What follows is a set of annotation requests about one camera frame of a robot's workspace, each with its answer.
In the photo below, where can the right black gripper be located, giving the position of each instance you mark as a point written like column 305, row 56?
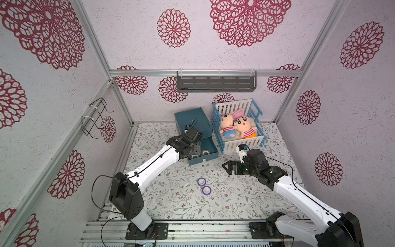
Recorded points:
column 236, row 166

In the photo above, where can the teal three-drawer cabinet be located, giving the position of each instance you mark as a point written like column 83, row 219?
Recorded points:
column 195, row 118

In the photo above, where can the teal drawer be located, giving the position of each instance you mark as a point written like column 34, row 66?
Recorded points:
column 204, row 144

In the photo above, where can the purple tape roll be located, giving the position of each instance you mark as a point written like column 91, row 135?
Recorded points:
column 206, row 190
column 201, row 182

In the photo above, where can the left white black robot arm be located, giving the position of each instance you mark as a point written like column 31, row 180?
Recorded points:
column 126, row 189

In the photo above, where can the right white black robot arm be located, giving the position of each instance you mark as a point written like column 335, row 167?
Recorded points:
column 325, row 226

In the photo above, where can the plush doll blue striped shirt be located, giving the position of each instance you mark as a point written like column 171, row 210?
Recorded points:
column 227, row 129

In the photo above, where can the plush doll orange striped shirt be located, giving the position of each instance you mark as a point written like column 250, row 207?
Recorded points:
column 244, row 125

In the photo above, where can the blue white toy crib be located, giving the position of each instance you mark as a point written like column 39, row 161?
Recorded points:
column 251, row 110

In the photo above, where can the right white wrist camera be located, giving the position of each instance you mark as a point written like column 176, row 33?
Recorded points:
column 242, row 150

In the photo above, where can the grey wall shelf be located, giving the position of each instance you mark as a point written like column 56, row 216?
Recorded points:
column 216, row 84

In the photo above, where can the black wire wall rack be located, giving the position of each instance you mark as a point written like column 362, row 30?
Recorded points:
column 89, row 122

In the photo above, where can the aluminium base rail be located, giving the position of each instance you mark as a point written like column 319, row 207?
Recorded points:
column 118, row 231

